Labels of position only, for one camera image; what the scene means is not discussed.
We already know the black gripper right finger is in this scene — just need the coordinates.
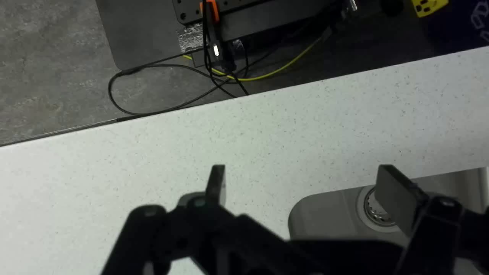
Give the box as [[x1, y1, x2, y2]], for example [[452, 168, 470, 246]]
[[374, 163, 489, 275]]

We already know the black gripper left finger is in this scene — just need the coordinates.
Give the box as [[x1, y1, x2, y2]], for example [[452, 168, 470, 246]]
[[100, 163, 288, 275]]

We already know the blue trash bag bin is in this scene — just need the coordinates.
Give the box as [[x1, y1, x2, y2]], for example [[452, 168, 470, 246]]
[[421, 0, 489, 53]]

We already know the black power strip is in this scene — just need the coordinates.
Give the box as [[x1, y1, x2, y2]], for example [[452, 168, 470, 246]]
[[171, 0, 265, 26]]

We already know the yellow black tool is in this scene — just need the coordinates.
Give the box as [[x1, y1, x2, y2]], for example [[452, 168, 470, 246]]
[[411, 0, 450, 20]]

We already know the chrome faucet base with handle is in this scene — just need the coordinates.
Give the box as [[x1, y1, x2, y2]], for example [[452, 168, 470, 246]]
[[287, 166, 489, 243]]

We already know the black floor cable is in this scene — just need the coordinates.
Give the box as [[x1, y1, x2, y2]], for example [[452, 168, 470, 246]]
[[106, 13, 250, 117]]

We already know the yellow green cable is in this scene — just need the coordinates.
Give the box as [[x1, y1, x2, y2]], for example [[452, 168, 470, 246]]
[[181, 27, 333, 84]]

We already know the grey robot pedestal box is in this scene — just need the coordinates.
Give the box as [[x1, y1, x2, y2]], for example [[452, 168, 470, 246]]
[[94, 0, 334, 72]]

